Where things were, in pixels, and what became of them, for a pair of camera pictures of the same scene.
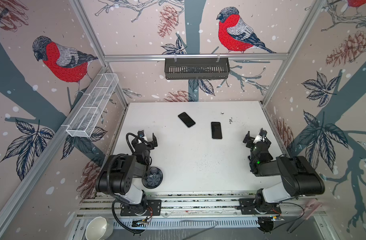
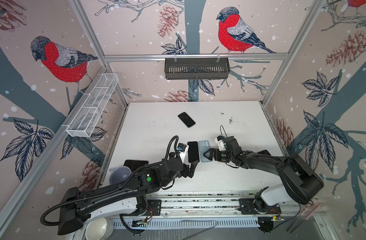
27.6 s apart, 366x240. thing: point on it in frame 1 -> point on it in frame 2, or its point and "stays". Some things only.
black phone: [216, 130] -> [193, 155]
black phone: [186, 119] stays
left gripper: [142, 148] -> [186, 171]
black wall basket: [197, 68] stays
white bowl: [99, 228] stays
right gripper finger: [263, 132] -> [211, 151]
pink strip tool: [312, 206] stays
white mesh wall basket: [92, 105] stays
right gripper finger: [247, 137] -> [208, 154]
